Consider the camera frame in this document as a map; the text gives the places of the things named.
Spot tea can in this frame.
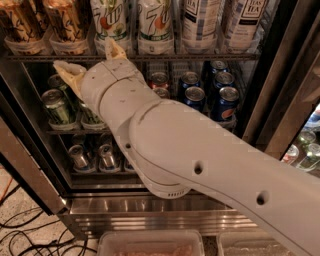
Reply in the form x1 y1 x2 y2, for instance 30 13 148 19
221 0 268 41
182 0 221 42

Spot tea can left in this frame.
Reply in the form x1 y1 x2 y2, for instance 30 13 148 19
182 0 221 42

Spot green can front right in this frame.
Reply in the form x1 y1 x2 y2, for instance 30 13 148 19
79 101 104 125

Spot blue pepsi can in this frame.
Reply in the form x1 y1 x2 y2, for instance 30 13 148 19
183 86 205 112
178 71 200 101
210 86 239 122
213 71 235 90

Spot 7up can left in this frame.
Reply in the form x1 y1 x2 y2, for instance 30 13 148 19
90 0 128 41

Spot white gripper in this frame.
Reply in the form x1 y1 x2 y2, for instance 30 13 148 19
53 37 144 114

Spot clear plastic bin right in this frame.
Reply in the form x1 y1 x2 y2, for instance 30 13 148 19
217 231 296 256

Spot steel fridge door left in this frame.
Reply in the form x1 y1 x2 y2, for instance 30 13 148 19
0 77 68 215

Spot tea can right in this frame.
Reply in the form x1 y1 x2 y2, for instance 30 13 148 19
221 0 268 41

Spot orange can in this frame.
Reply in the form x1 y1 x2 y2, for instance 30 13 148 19
0 0 42 43
43 0 88 42

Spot green can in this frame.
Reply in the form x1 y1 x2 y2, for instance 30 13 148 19
48 74 78 111
41 89 75 125
79 101 104 125

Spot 7up can right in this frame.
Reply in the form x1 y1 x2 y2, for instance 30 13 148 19
137 0 172 42

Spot glass fridge door right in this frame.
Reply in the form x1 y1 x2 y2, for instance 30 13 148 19
243 6 320 174

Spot red cola can front right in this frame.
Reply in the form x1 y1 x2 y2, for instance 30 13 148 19
153 87 170 99

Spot middle wire shelf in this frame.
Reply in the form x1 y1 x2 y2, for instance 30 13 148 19
46 129 111 135

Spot red cola can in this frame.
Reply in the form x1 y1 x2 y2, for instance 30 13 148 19
153 87 170 99
149 72 169 89

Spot clear plastic bin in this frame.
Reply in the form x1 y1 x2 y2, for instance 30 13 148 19
96 230 205 256
217 231 296 256

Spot blue pepsi can front left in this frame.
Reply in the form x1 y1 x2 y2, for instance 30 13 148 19
183 86 205 112

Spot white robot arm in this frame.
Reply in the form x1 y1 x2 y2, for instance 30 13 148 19
53 39 320 256

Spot clear plastic bin left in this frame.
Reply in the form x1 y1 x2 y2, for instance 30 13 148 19
96 230 205 256

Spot silver can bottom middle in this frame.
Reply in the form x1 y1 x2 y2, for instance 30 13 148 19
98 144 116 169

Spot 7up can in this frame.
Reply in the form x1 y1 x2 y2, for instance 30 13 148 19
90 0 128 41
137 0 172 42

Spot black floor cables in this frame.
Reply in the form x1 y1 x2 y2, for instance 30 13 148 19
0 183 98 256

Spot wire shelf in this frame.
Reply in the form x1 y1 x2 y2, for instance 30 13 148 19
46 129 111 135
4 53 260 63

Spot green can front left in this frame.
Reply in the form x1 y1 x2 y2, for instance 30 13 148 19
41 89 75 125

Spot blue pepsi can front right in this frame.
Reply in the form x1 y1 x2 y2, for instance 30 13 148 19
210 86 239 122

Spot top wire shelf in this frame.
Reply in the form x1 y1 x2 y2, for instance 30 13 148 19
4 53 260 63

